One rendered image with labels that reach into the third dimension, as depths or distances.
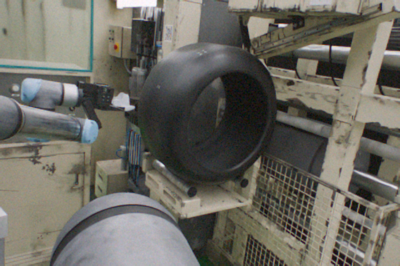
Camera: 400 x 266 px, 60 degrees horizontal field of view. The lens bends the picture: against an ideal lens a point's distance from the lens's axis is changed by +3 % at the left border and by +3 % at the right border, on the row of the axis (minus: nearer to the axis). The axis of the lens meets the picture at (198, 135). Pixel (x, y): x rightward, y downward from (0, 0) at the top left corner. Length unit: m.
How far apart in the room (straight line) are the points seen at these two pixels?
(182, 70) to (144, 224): 1.03
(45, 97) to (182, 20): 0.75
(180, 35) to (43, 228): 1.25
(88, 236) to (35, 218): 1.78
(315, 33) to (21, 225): 1.68
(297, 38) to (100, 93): 0.86
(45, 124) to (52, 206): 1.14
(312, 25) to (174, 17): 0.60
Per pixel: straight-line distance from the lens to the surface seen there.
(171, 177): 1.51
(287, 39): 1.62
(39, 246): 2.14
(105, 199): 0.31
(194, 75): 1.26
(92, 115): 1.22
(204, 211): 1.49
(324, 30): 1.50
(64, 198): 2.03
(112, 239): 0.26
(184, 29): 1.64
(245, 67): 1.38
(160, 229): 0.27
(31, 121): 0.89
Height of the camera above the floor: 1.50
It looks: 16 degrees down
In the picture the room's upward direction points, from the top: 7 degrees clockwise
